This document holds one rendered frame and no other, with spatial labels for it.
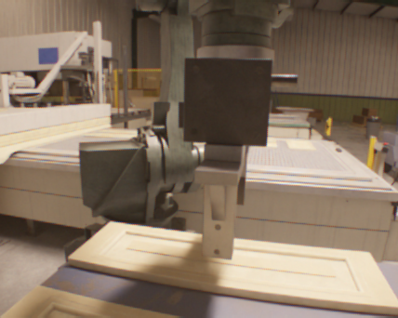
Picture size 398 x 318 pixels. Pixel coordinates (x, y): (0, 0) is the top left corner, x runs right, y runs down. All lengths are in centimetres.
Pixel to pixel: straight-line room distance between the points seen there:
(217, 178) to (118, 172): 94
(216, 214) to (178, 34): 111
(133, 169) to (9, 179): 189
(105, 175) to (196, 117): 89
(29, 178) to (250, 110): 254
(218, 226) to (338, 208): 172
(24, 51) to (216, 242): 589
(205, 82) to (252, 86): 7
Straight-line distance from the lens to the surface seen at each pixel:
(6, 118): 299
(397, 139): 576
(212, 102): 45
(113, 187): 131
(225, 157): 45
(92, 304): 56
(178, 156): 129
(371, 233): 228
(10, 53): 643
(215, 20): 52
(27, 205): 297
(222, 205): 44
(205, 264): 64
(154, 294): 59
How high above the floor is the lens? 141
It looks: 13 degrees down
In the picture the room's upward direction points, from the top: 1 degrees clockwise
